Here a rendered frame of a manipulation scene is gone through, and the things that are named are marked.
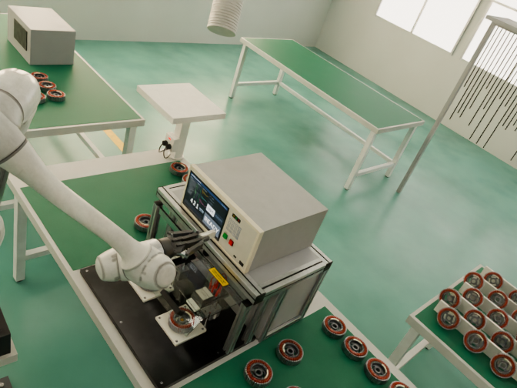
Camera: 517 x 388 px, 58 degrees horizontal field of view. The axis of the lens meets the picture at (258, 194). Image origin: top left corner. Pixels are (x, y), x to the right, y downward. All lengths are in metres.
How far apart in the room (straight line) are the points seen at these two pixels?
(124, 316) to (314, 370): 0.80
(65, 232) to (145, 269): 1.03
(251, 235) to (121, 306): 0.64
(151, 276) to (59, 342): 1.57
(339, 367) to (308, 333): 0.20
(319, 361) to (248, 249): 0.65
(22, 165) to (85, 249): 0.96
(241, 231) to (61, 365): 1.41
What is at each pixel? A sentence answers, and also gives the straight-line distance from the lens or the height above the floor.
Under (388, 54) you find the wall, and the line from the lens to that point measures 8.58.
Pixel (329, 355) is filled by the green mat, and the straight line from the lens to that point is 2.17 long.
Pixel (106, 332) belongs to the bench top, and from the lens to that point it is 1.97.
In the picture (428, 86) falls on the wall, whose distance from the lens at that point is 8.22.
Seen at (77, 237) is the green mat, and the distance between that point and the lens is 2.31.
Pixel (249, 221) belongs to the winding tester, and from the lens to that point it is 1.67.
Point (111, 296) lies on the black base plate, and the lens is 2.05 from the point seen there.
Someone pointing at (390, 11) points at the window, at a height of 1.14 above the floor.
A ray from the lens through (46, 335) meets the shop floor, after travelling 2.89.
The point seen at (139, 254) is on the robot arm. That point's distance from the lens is 1.36.
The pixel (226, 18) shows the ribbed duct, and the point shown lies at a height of 1.65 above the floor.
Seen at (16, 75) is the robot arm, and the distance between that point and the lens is 1.49.
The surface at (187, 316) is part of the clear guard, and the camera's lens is 1.68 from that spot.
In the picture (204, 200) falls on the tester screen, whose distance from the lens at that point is 1.85.
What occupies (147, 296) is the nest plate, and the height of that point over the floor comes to 0.78.
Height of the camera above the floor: 2.31
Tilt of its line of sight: 33 degrees down
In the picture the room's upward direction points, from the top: 20 degrees clockwise
